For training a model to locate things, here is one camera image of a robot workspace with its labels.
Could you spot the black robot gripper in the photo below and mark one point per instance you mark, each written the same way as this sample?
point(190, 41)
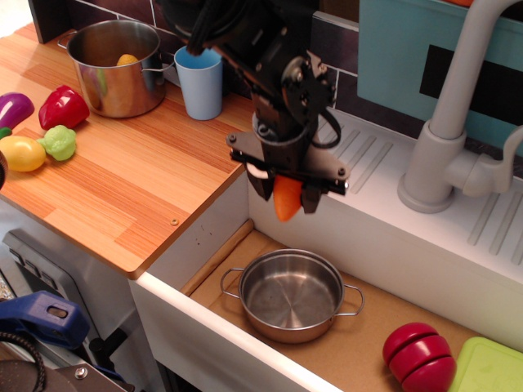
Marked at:
point(304, 157)

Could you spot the orange toy carrot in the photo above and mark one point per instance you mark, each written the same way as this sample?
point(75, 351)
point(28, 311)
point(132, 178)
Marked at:
point(287, 194)

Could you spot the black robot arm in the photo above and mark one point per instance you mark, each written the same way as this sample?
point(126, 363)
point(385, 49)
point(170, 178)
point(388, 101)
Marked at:
point(289, 85)

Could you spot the small steel pan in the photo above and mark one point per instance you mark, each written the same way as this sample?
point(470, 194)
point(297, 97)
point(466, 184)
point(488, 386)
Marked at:
point(292, 296)

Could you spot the tall steel stock pot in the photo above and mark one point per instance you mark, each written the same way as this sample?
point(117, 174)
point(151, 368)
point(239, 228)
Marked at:
point(112, 91)

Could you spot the light blue plastic cup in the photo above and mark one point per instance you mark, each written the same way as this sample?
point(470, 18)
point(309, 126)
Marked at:
point(200, 78)

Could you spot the grey toy faucet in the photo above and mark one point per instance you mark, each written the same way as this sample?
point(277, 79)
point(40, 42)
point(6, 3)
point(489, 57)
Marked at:
point(440, 164)

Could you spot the teal box with black patch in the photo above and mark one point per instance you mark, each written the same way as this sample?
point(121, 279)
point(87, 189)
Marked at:
point(405, 49)

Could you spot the white toy sink unit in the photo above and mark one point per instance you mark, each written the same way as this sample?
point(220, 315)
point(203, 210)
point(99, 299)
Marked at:
point(459, 270)

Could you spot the yellow toy corn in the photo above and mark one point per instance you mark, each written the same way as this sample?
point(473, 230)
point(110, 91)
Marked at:
point(127, 59)

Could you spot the red wooden toy apple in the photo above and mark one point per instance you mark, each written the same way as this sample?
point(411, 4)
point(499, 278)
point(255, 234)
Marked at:
point(419, 358)

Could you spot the green toy lettuce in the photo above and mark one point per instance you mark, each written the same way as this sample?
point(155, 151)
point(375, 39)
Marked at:
point(59, 142)

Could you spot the red toy bell pepper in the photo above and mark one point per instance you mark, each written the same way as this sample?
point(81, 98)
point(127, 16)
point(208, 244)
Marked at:
point(65, 107)

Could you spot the green plastic cutting board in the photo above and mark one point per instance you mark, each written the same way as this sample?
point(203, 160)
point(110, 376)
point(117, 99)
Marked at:
point(485, 365)

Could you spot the yellow toy lemon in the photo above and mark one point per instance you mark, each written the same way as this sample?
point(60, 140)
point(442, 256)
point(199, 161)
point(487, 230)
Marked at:
point(22, 153)

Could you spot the grey toy oven front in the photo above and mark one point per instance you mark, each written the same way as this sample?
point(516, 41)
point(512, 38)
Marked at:
point(29, 267)

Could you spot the purple toy eggplant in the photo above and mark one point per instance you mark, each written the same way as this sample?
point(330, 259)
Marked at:
point(15, 108)

